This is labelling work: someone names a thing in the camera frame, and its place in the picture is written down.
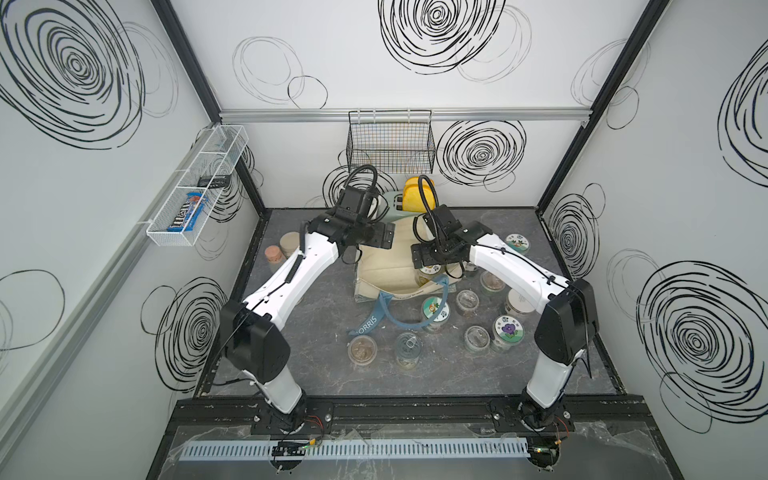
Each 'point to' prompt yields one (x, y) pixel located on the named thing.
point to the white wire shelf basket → (217, 155)
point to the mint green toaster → (395, 210)
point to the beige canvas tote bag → (381, 271)
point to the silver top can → (407, 350)
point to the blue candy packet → (189, 212)
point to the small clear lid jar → (477, 338)
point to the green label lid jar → (518, 242)
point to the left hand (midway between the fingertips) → (377, 230)
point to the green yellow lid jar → (429, 308)
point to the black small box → (218, 181)
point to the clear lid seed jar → (467, 302)
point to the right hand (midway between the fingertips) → (429, 255)
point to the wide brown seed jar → (362, 350)
